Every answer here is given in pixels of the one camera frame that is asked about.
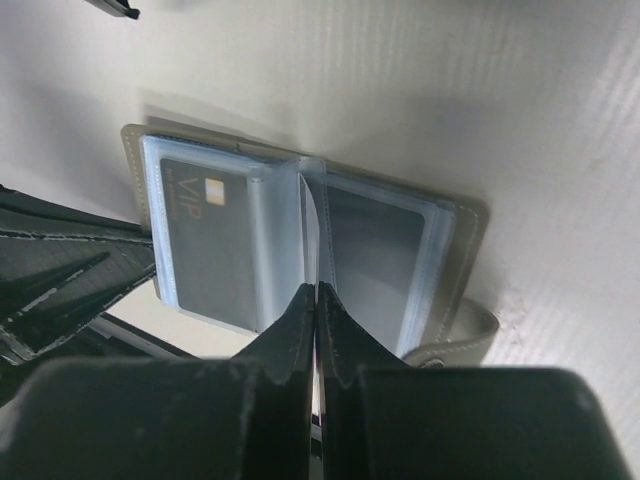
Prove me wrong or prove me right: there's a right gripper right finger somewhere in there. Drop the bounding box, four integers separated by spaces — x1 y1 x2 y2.
316 283 631 479

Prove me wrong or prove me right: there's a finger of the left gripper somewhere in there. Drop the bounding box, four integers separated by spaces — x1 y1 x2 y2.
1 188 156 365

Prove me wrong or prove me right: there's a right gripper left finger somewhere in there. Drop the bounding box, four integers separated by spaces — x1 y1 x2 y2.
1 284 316 479

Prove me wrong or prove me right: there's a grey leather card holder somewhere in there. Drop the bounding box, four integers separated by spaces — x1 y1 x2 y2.
121 124 499 368

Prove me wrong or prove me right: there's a black plastic card box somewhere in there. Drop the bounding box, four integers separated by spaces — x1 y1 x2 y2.
86 0 140 20

